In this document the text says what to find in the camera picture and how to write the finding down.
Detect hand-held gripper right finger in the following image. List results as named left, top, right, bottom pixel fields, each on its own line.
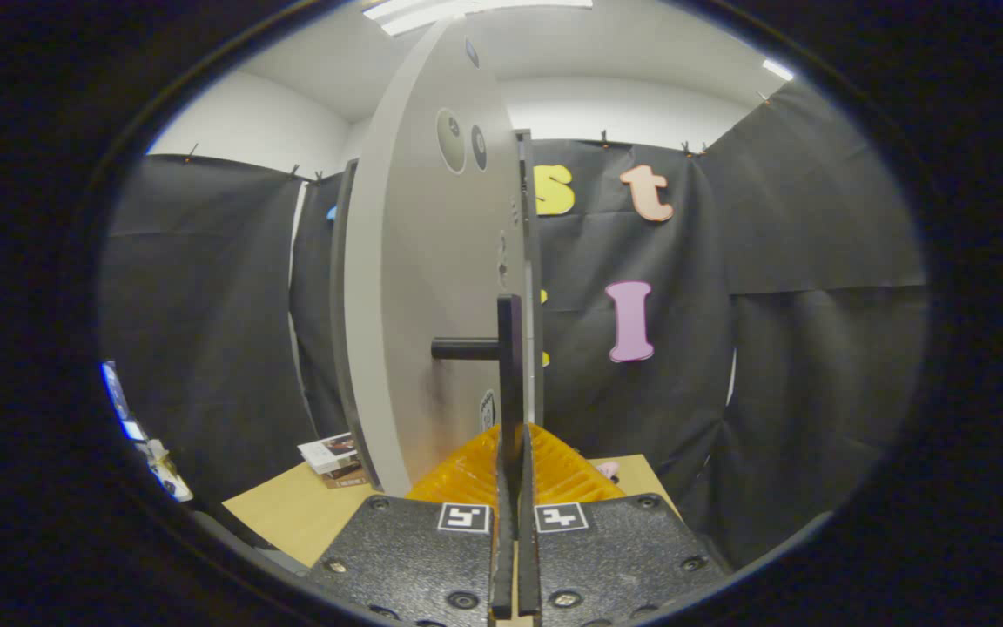
left=516, top=424, right=733, bottom=627

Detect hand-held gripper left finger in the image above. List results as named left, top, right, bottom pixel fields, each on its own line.
left=306, top=424, right=515, bottom=627

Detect black cabinet door handle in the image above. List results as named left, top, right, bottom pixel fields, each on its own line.
left=431, top=294, right=527, bottom=502

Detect grey shoe cabinet door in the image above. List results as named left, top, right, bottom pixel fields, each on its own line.
left=343, top=17, right=546, bottom=497

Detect white book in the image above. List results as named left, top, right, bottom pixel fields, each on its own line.
left=297, top=433, right=361, bottom=475

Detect black backdrop cloth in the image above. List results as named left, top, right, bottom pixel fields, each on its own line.
left=99, top=78, right=929, bottom=567

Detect long ceiling light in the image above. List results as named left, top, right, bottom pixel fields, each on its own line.
left=362, top=0, right=594, bottom=37

